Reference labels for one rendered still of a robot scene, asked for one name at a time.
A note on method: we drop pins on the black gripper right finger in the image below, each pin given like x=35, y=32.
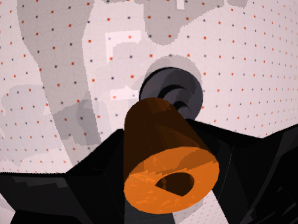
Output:
x=247, y=164

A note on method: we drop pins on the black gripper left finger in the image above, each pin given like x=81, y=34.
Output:
x=92, y=191

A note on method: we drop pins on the orange knob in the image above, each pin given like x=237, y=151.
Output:
x=167, y=167

